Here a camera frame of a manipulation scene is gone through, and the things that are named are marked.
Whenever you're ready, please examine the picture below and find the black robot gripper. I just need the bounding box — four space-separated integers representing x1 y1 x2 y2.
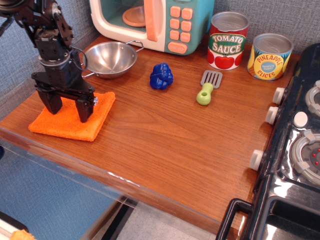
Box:
31 48 96 123

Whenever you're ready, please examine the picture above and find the orange towel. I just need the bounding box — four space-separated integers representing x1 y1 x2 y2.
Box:
28 91 116 142

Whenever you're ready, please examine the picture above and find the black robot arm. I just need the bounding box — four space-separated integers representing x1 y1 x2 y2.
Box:
0 0 98 123

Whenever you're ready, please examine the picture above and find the silver metal bowl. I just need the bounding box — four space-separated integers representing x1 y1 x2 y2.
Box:
82 40 144 79

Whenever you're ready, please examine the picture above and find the blue plastic toy pepper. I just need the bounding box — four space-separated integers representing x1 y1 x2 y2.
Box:
149 62 174 90

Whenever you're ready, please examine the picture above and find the orange toy plate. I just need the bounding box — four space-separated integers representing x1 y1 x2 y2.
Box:
122 5 146 27

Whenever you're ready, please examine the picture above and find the teal toy microwave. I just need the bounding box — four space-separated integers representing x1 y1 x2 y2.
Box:
89 0 215 56

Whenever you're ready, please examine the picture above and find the orange cloth at corner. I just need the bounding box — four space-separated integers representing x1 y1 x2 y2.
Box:
9 229 35 240

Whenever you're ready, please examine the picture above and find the tomato sauce can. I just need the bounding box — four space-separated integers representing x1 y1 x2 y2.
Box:
207 11 250 70

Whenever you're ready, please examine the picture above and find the white lower stove knob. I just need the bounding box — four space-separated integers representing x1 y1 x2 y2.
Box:
249 149 264 171

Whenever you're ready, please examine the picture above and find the white stove knob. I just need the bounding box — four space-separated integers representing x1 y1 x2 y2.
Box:
265 106 279 125
272 87 286 105
249 149 264 171

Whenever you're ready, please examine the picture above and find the white middle stove knob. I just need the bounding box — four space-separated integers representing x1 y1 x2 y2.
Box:
265 106 279 125

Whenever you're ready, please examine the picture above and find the pineapple slices can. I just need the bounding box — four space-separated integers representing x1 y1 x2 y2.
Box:
247 33 294 81

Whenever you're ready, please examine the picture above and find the white upper stove knob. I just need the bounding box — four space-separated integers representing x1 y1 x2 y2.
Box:
272 87 286 105

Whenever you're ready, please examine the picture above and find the black toy stove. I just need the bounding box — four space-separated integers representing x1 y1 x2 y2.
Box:
236 43 320 240

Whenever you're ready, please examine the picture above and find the green handled toy spatula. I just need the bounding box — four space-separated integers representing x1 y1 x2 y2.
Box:
196 70 223 106

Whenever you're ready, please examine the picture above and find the black oven door handle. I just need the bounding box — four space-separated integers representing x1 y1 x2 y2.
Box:
215 198 254 240

